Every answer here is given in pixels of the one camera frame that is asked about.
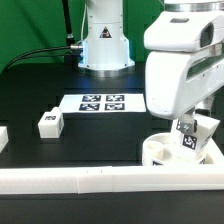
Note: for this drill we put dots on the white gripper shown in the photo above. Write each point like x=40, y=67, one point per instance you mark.
x=176, y=44

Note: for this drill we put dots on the white round stool seat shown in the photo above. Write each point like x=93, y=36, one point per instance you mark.
x=176, y=149

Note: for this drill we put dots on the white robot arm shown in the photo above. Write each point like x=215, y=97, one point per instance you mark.
x=107, y=49

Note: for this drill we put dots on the white U-shaped fence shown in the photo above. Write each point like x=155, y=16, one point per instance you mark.
x=208, y=176

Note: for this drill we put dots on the white marker sheet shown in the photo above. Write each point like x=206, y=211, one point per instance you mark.
x=102, y=103

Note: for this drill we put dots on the black vertical pole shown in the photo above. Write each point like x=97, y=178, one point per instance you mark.
x=69, y=34

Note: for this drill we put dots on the white block left edge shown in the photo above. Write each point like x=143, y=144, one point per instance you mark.
x=3, y=137

